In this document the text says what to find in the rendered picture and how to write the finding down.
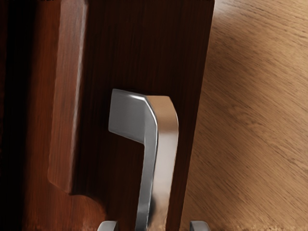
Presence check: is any dark brown wooden drawer cabinet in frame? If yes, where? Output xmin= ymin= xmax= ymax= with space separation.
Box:
xmin=0 ymin=0 xmax=216 ymax=231

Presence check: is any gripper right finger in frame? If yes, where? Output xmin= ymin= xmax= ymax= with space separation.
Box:
xmin=189 ymin=219 xmax=212 ymax=231

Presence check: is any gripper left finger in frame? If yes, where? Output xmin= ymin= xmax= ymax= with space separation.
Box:
xmin=97 ymin=219 xmax=119 ymax=231

